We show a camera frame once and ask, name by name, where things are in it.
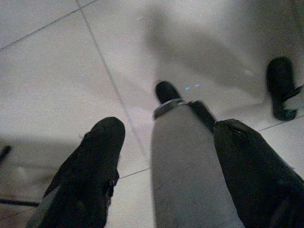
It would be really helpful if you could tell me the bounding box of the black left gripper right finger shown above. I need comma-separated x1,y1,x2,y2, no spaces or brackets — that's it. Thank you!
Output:
213,118,304,228

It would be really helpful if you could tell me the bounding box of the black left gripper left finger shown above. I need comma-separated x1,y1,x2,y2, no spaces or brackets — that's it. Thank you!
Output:
25,116,126,228

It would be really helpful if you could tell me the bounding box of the black robot right foot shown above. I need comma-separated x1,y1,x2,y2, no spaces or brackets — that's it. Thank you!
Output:
265,56,304,122

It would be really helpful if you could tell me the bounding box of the black robot foot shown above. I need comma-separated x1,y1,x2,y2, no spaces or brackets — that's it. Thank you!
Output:
155,80,184,105
265,56,304,122

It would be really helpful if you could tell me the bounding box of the black robot left foot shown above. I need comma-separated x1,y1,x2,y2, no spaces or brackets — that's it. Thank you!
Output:
155,80,184,105

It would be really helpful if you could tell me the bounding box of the black floor cable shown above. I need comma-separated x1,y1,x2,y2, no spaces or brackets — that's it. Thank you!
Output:
0,198,40,208

